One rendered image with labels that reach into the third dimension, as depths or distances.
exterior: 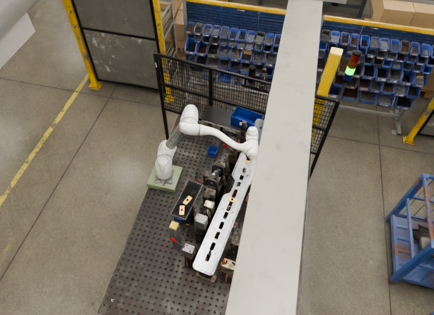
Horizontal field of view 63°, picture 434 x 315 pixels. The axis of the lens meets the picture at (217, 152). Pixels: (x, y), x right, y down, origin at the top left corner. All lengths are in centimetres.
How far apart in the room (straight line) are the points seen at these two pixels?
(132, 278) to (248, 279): 293
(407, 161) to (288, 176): 493
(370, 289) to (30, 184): 414
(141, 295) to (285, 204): 285
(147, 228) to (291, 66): 296
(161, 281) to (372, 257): 237
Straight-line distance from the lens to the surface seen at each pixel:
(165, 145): 358
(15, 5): 110
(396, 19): 553
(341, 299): 417
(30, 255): 455
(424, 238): 420
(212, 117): 383
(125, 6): 481
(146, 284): 330
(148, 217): 356
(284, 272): 45
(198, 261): 300
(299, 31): 78
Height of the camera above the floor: 380
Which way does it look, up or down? 52 degrees down
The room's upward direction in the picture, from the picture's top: 1 degrees clockwise
